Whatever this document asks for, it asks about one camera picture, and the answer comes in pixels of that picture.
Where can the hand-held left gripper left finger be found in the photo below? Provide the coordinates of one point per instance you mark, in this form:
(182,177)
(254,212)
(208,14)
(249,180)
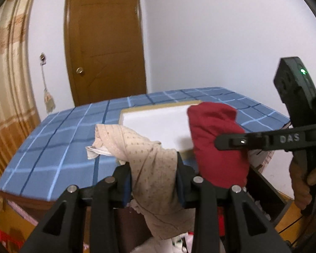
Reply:
(125,192)

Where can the metal wall hook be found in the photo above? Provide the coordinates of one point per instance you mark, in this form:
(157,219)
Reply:
(43,58)

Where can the brown wooden door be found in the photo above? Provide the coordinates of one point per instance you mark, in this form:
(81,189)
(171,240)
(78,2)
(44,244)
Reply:
(105,44)

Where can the brass door knob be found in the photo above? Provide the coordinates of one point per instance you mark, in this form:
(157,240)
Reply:
(79,70)

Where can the beige patterned curtain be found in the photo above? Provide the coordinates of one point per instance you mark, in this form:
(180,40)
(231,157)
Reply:
(8,84)

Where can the red plastic stool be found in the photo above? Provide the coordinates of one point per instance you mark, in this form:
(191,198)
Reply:
(0,231)

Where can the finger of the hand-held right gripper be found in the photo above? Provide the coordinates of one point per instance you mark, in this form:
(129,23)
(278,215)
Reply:
(242,141)

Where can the wooden drawer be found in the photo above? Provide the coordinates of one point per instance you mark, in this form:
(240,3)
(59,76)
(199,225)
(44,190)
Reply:
(266,195)

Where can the curtain tieback tassel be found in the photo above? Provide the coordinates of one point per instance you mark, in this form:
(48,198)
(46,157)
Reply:
(49,98)

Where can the shallow cardboard tray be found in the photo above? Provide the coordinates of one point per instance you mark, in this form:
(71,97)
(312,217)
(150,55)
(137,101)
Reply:
(158,126)

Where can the dark red sock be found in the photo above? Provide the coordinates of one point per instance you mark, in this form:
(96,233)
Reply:
(213,160)

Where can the person's right hand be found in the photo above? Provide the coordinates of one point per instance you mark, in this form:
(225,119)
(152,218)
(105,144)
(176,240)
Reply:
(298,187)

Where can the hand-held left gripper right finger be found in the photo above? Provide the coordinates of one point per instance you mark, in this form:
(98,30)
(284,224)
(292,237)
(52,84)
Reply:
(180,189)

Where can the beige dotted sock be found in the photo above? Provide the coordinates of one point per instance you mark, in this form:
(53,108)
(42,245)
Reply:
(152,168)

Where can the blue checked tablecloth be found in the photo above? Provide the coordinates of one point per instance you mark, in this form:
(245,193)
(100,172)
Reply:
(55,150)

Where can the white cloth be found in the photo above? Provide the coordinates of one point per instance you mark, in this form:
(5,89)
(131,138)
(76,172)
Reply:
(158,245)

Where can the dark wooden table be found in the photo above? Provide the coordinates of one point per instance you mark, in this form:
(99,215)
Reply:
(29,203)

